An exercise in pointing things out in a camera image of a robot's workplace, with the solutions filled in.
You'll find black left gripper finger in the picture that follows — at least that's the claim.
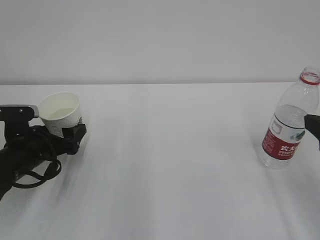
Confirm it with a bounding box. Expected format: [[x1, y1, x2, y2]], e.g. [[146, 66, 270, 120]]
[[62, 123, 87, 155]]

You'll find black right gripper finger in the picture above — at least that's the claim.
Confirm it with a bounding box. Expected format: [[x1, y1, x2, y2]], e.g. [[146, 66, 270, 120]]
[[304, 114, 320, 142]]

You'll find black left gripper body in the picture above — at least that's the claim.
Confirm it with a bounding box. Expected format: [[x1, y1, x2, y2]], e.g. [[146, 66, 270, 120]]
[[0, 121, 65, 180]]

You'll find white paper cup green logo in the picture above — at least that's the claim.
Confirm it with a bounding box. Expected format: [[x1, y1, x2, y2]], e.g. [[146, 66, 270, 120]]
[[38, 92, 82, 138]]

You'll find clear water bottle red label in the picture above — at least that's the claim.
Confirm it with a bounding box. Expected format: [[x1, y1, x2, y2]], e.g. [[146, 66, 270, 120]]
[[259, 67, 320, 168]]

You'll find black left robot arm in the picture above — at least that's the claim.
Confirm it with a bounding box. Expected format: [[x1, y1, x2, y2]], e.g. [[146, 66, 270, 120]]
[[0, 123, 87, 197]]

